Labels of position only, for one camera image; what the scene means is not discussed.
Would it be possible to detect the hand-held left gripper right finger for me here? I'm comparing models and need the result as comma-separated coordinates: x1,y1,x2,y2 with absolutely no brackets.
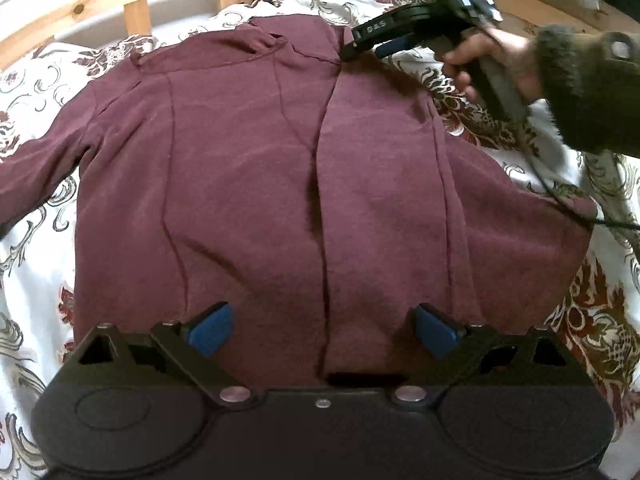
391,303,587,406

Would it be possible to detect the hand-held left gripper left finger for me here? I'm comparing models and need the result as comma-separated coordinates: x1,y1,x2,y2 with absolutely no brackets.
74,302,252,407

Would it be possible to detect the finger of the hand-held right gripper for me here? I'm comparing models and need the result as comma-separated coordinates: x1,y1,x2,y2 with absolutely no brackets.
341,1,441,62
374,31,417,59

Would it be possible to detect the black cable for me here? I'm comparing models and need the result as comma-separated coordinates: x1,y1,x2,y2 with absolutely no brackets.
520,102,640,233

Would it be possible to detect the floral satin bedspread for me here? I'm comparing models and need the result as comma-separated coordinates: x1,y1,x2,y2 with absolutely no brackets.
0,0,640,480

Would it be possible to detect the maroon knit cardigan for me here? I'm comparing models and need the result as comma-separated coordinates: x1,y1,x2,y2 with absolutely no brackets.
0,14,598,390

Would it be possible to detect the wooden bed frame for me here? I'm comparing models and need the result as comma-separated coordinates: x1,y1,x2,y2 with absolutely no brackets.
0,0,640,72

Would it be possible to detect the person's right hand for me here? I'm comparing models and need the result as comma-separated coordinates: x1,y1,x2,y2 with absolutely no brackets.
442,25,547,106

